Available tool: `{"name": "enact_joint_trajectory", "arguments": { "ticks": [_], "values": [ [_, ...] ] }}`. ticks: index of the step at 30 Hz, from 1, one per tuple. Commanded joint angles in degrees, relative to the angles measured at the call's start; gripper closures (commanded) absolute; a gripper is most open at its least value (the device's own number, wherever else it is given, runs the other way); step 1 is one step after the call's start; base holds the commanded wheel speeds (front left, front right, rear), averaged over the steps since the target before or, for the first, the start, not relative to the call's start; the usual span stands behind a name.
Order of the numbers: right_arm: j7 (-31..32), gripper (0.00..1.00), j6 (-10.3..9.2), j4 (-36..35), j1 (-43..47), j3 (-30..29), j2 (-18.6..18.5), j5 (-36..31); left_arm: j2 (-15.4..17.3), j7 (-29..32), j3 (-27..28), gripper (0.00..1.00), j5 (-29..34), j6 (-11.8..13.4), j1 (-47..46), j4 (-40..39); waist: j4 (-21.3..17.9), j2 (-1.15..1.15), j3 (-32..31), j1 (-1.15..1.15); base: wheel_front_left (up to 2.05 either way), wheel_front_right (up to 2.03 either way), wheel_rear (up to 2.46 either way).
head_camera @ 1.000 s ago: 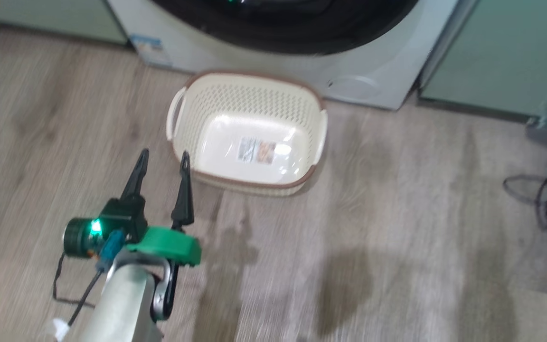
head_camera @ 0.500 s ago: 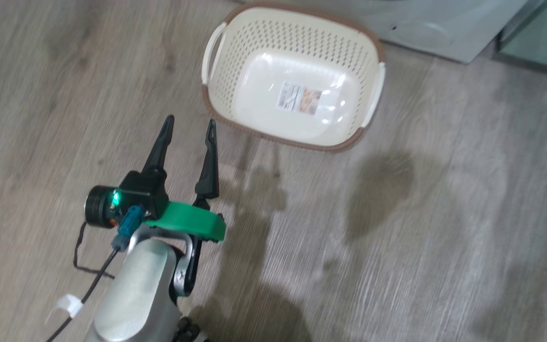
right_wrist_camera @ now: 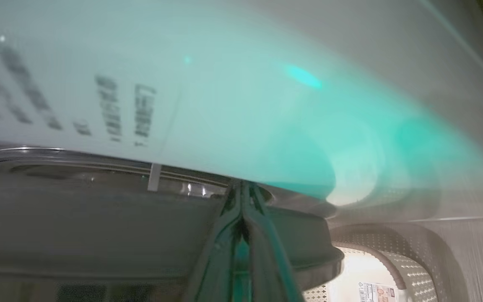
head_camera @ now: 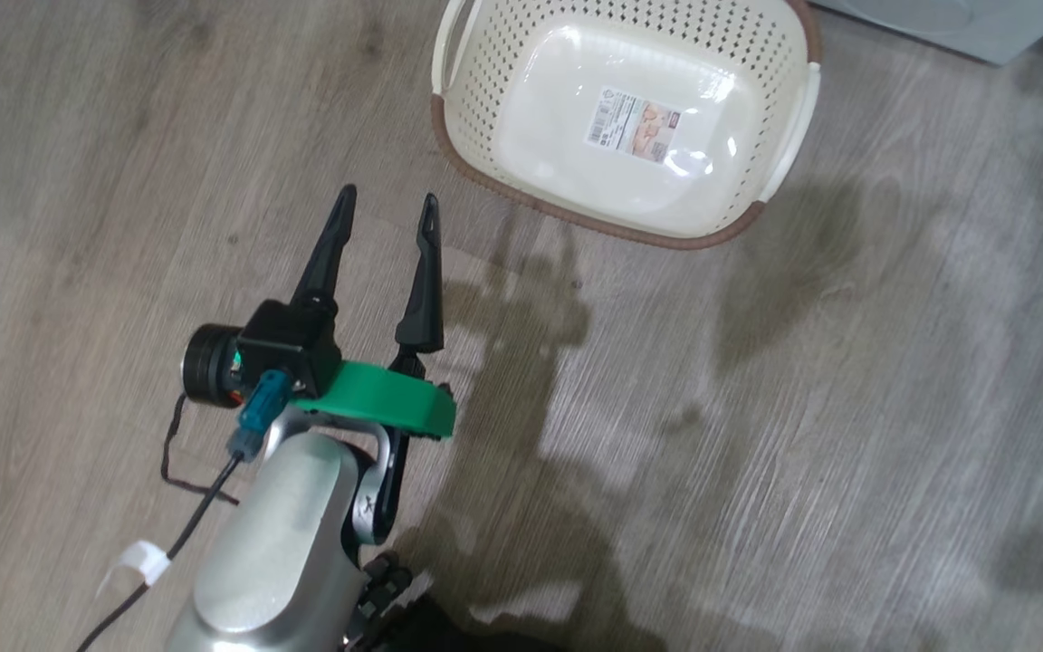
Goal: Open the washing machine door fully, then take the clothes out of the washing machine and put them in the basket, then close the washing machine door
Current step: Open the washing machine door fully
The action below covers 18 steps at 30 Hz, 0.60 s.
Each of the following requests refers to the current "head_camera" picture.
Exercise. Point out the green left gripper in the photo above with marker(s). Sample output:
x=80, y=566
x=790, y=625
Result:
x=377, y=398

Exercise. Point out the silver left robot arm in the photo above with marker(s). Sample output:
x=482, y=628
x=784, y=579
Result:
x=277, y=534

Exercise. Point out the cream perforated laundry basket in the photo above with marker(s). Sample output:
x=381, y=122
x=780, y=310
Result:
x=576, y=145

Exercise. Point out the printed basket label sticker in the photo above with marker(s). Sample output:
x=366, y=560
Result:
x=635, y=125

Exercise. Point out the white front-load washing machine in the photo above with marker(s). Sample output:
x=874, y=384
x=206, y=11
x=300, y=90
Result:
x=956, y=23

